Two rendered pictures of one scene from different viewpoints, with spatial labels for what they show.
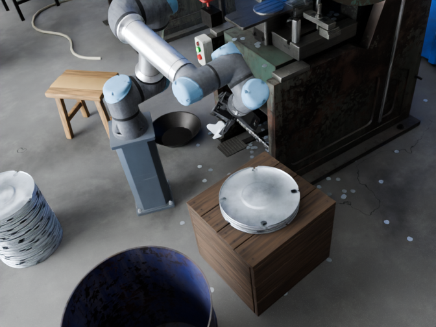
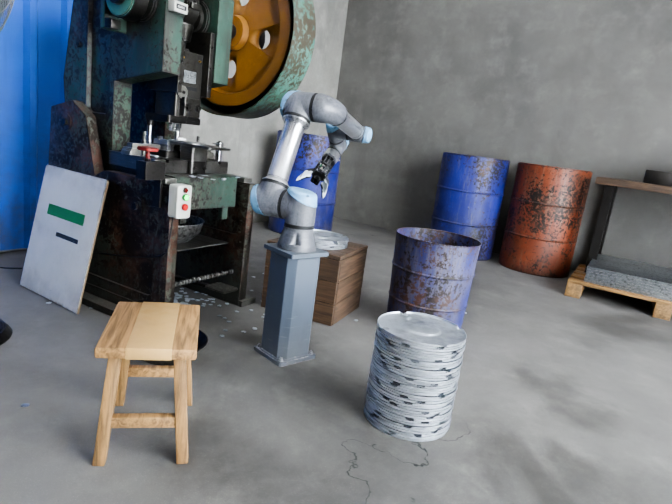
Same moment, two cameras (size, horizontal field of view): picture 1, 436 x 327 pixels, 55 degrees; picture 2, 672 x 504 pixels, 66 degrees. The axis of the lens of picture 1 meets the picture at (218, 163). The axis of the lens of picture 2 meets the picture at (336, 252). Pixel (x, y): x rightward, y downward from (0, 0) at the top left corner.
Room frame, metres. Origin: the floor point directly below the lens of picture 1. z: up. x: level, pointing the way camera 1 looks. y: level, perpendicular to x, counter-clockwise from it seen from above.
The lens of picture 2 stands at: (2.47, 2.04, 0.90)
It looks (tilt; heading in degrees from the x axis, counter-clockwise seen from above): 13 degrees down; 234
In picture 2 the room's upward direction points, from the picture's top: 8 degrees clockwise
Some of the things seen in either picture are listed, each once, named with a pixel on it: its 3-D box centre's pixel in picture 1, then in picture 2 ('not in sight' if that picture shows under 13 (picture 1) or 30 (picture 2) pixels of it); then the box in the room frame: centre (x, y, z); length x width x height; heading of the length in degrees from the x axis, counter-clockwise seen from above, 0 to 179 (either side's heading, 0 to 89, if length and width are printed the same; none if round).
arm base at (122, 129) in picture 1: (128, 119); (298, 235); (1.42, 0.34, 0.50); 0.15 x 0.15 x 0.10
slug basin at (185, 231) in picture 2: not in sight; (167, 228); (1.69, -0.42, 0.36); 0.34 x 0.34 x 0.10
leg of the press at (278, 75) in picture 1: (356, 81); (189, 202); (1.51, -0.66, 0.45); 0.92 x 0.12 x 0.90; 115
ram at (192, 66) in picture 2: not in sight; (182, 82); (1.68, -0.38, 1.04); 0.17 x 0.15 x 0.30; 115
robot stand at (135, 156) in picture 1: (143, 166); (290, 302); (1.42, 0.34, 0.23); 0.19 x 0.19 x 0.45; 8
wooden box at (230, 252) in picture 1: (261, 230); (315, 275); (1.00, -0.13, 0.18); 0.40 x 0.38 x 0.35; 122
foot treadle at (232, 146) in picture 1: (270, 130); (184, 279); (1.64, -0.29, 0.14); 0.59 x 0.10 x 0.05; 115
